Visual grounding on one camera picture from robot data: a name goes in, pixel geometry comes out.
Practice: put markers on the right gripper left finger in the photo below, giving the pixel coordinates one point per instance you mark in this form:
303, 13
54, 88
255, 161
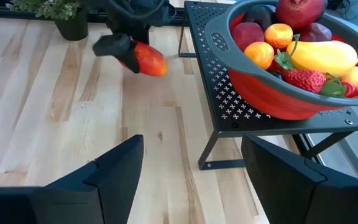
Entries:
73, 202

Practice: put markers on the small red cherry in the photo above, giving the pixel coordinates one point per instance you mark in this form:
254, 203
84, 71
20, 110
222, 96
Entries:
350, 89

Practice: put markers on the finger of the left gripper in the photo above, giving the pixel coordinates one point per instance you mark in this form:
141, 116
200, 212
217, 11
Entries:
117, 46

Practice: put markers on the black perforated metal shelf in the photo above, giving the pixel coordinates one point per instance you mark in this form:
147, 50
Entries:
225, 102

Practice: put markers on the large red pepper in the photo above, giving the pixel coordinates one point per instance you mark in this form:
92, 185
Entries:
151, 60

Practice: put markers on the red strawberry green leaves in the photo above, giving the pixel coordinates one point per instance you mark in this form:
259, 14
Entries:
304, 80
332, 88

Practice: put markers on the potted plant white flowers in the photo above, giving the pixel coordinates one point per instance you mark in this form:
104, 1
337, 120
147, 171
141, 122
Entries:
57, 12

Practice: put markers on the red collapsible colander grey rim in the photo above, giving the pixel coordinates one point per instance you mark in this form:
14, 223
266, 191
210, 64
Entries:
259, 93

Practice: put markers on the small orange peach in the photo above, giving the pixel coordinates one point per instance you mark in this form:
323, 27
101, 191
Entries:
278, 35
259, 54

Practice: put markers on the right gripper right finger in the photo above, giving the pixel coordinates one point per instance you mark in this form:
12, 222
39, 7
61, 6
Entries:
306, 199

